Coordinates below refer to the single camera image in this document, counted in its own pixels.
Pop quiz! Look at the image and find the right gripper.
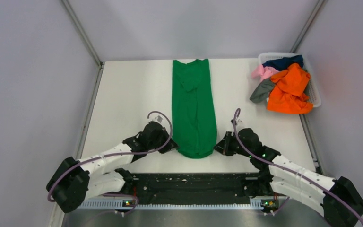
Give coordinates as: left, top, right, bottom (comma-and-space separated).
213, 131, 253, 158

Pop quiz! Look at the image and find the green t shirt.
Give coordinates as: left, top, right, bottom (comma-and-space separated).
172, 59, 217, 159

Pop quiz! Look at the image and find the orange t shirt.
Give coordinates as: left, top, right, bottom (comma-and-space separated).
267, 63, 313, 114

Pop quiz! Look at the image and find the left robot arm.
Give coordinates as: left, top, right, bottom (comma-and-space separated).
46, 121, 177, 213

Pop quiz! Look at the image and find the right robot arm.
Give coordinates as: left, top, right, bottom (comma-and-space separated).
214, 128, 363, 227

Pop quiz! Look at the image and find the grey t shirt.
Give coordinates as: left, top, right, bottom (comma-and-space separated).
250, 78, 276, 104

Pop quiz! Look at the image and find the pink t shirt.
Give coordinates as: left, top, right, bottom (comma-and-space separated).
251, 64, 279, 82

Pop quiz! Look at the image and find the navy blue t shirt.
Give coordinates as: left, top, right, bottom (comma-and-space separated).
262, 55, 304, 71

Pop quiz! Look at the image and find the white plastic laundry basket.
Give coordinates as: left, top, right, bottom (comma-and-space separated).
258, 52, 321, 108

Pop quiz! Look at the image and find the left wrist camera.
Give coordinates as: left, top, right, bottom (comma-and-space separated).
148, 115, 163, 124

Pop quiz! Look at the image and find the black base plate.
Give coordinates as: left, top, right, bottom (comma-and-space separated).
117, 173, 283, 205

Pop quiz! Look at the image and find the white cable duct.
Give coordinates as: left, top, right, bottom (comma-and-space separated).
78, 198, 264, 210

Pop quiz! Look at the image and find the aluminium frame rail right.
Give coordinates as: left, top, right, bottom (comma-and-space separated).
289, 0, 328, 53

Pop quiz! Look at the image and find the aluminium frame rail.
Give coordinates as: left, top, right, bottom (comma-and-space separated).
59, 0, 103, 68
289, 0, 328, 53

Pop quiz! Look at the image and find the aluminium frame rail left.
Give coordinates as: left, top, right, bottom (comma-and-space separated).
59, 0, 103, 68

